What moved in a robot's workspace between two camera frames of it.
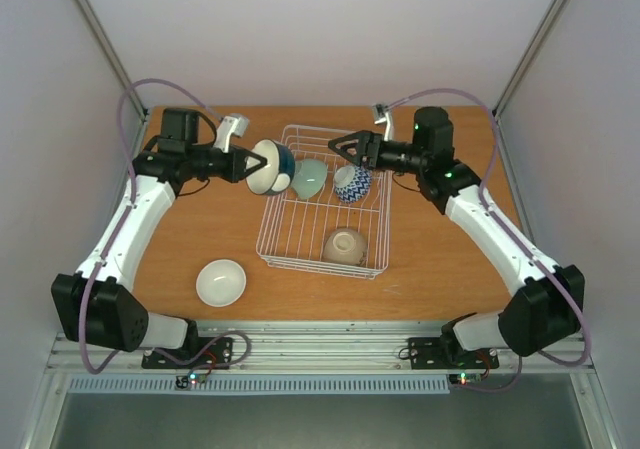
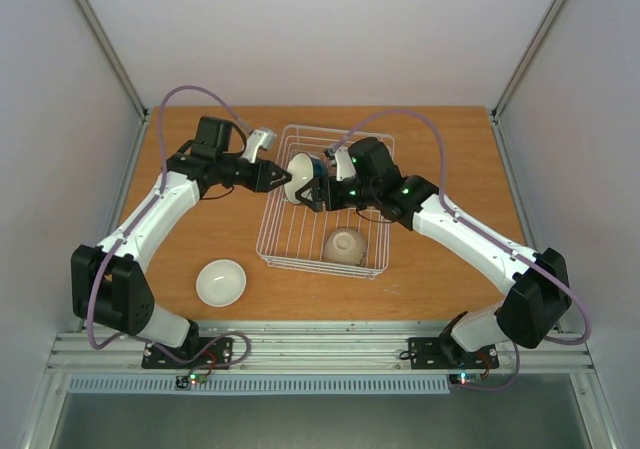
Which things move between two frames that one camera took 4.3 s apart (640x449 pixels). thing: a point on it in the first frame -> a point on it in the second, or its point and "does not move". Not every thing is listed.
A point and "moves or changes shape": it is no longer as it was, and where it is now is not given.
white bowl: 345,246 does not move
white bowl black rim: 274,176 moves or changes shape
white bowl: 221,282 does not move
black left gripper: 238,169 -> 263,179
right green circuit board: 463,377 does not move
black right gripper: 371,149 -> 323,192
